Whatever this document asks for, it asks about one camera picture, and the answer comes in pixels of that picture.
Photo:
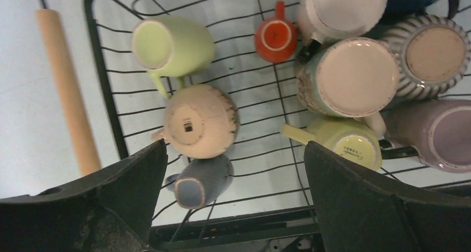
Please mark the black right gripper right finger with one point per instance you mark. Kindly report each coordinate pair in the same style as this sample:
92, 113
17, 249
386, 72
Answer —
359, 209

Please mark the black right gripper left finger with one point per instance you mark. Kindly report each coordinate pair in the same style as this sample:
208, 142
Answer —
108, 210

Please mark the floral patterned cream mug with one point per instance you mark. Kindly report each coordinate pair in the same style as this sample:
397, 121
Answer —
354, 78

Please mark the small red orange cup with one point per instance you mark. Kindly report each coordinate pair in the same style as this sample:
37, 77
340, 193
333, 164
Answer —
276, 38

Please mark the white mug black handle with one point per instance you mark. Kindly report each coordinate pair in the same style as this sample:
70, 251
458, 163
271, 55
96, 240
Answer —
321, 21

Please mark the yellow green faceted mug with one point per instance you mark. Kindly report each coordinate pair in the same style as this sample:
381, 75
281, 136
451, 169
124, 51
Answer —
344, 136

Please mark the small grey blue cup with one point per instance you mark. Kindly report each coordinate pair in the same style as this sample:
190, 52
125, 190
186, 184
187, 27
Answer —
201, 182

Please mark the lilac purple mug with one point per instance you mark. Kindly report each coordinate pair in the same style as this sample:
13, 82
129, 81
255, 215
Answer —
437, 131

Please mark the beige round speckled mug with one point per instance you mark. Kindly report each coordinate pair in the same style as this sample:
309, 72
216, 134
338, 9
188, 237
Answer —
200, 121

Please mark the light green mug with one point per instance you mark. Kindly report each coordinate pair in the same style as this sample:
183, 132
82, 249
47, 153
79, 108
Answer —
172, 46

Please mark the striped grey white mug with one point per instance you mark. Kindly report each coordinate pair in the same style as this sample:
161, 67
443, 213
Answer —
432, 54

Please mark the black wire dish rack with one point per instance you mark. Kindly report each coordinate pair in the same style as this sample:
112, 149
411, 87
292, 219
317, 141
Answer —
269, 201

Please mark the left wooden rack handle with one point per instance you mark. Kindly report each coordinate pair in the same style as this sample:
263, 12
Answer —
65, 79

